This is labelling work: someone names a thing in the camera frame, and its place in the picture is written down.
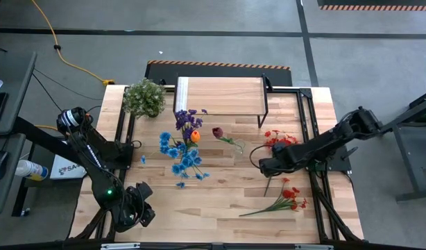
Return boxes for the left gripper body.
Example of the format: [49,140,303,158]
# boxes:
[114,181,157,233]

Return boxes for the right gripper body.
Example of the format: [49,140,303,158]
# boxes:
[258,140,304,178]

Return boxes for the red artificial flower bunch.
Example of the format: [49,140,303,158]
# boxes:
[238,176,309,218]
[264,130,300,149]

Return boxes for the clear glass vase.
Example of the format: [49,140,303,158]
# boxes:
[229,137,248,156]

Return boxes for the blue artificial flower bunch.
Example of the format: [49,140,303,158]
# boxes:
[158,131,212,190]

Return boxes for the maroon tulip green stem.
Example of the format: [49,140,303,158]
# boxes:
[212,126,242,149]

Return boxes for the purple artificial flower bunch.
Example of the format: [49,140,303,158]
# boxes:
[173,108,209,140]

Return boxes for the wooden shelf black metal legs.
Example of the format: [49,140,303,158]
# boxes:
[173,73,274,129]

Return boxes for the white labelled box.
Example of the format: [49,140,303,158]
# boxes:
[49,153,88,181]

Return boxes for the green potted plant black pot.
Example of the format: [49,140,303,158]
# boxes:
[121,78,167,119]

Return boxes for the white spray bottle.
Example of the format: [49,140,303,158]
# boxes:
[14,158,50,182]

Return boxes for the black metal stand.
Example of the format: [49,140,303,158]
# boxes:
[379,86,426,203]

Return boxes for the grey desk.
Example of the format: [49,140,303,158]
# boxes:
[0,51,38,217]

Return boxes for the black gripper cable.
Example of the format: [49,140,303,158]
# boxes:
[248,144,275,164]

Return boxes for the black metal rig frame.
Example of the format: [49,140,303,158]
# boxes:
[62,81,366,246]

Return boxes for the yellow cable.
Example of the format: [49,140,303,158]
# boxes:
[30,0,116,87]

